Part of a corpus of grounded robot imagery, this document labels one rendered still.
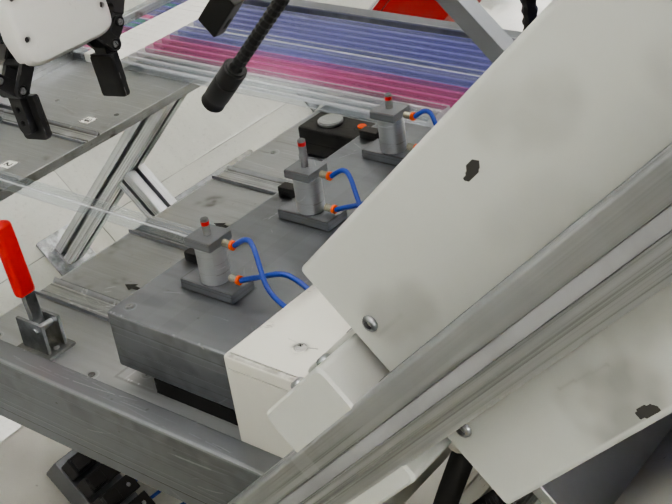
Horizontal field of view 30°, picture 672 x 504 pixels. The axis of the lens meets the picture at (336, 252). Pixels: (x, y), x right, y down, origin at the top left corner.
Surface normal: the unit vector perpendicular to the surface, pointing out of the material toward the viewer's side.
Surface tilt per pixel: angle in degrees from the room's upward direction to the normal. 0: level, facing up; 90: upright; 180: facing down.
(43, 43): 38
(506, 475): 90
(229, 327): 43
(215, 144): 0
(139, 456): 90
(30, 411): 90
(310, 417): 90
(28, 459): 0
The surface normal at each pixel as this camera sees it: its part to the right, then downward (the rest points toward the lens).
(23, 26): 0.69, 0.12
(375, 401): -0.60, 0.47
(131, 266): -0.12, -0.85
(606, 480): 0.45, -0.47
